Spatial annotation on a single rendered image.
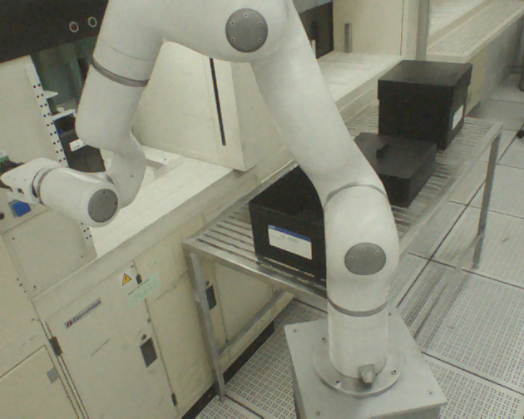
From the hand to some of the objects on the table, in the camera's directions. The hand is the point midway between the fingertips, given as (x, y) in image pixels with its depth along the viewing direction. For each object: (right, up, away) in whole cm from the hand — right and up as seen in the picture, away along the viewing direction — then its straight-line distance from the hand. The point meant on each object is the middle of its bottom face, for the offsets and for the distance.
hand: (10, 169), depth 103 cm
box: (+119, +24, +101) cm, 158 cm away
